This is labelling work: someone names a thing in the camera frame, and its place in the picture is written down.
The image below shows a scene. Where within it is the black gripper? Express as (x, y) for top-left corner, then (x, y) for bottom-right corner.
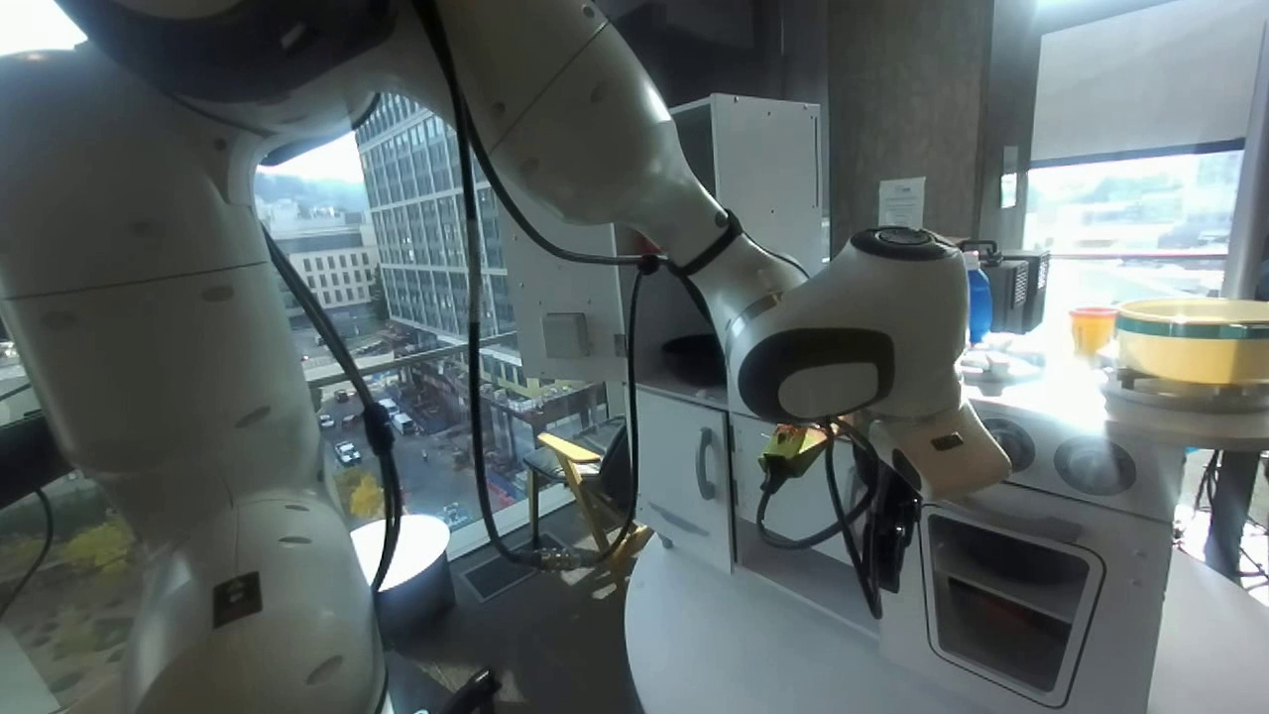
(870, 447), (930, 594)

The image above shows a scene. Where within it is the white oven door with window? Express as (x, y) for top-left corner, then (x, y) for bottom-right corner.
(884, 479), (1173, 714)

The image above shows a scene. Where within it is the black bowl holding fruit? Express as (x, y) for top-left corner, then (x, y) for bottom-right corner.
(944, 575), (1082, 666)

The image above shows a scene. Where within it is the yellow bowl with green stripe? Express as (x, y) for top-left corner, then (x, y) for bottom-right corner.
(1110, 299), (1269, 393)

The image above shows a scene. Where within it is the blue bottle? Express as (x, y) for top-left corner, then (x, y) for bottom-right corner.
(963, 254), (1000, 354)

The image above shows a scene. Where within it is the small orange tumbler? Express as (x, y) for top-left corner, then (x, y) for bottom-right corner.
(1067, 303), (1119, 365)

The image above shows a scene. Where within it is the white round stand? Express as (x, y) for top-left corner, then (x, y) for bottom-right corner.
(1100, 374), (1269, 584)

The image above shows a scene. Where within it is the white paper notice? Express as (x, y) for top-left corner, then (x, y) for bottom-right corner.
(878, 171), (931, 234)

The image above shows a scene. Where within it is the white toy kitchen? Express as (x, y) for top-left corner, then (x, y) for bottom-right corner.
(631, 90), (1181, 714)

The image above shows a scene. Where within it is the white round stool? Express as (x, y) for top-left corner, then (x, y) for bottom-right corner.
(344, 509), (457, 603)

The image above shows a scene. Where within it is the white roller blind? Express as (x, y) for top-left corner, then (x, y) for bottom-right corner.
(1028, 0), (1252, 165)

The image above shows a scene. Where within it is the yellow wrist mount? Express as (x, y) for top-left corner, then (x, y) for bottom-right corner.
(757, 422), (835, 483)

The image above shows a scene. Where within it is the white cabinet door with handle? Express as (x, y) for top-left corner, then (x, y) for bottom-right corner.
(639, 390), (737, 575)

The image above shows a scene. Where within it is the grey chair with wooden frame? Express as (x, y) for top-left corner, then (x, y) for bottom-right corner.
(532, 430), (658, 603)

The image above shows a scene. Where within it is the long black arm cable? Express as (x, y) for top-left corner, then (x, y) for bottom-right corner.
(410, 0), (745, 575)

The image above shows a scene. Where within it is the black base cable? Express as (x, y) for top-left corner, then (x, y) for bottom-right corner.
(260, 225), (406, 603)

